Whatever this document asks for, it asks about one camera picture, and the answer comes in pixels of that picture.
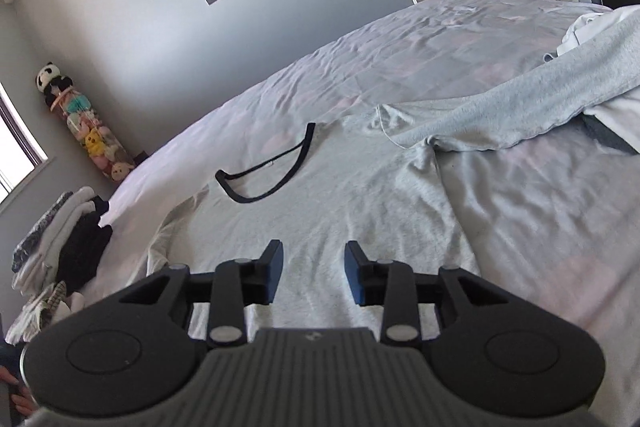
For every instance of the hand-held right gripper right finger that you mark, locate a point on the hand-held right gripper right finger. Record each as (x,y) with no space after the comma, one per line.
(354,272)

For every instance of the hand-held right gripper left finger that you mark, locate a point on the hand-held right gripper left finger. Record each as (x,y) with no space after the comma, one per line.
(274,269)

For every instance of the grey t-shirt with black collar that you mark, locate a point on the grey t-shirt with black collar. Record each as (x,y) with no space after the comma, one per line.
(325,207)

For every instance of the stack of folded clothes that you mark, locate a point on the stack of folded clothes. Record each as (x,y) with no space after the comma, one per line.
(60,227)

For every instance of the black folded garment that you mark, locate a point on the black folded garment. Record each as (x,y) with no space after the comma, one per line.
(82,247)

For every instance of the bed with polka dot sheet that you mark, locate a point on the bed with polka dot sheet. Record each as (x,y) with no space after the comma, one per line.
(400,52)

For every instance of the striped brown garment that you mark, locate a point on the striped brown garment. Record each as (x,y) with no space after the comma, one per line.
(50,304)

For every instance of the stack of plush toys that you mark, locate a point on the stack of plush toys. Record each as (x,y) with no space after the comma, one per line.
(90,132)

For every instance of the light grey towel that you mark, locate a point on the light grey towel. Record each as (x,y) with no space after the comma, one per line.
(525,107)

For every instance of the dark patterned folded garment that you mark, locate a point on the dark patterned folded garment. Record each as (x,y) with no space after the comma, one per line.
(35,232)

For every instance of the crumpled white cloth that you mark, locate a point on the crumpled white cloth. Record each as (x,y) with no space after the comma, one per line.
(25,327)

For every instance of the dark grey garment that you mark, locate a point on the dark grey garment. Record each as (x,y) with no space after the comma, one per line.
(605,134)

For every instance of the white garment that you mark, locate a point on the white garment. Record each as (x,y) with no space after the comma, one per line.
(620,122)

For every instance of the window frame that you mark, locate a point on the window frame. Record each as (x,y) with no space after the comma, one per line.
(22,142)

